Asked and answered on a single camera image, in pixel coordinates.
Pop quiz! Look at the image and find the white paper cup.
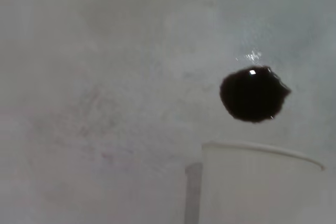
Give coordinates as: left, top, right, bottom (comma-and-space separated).
201, 141, 326, 224

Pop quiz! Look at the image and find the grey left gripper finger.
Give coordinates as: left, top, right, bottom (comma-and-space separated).
184, 162, 203, 224

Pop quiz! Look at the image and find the black water stain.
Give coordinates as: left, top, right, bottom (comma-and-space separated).
219, 65, 292, 124

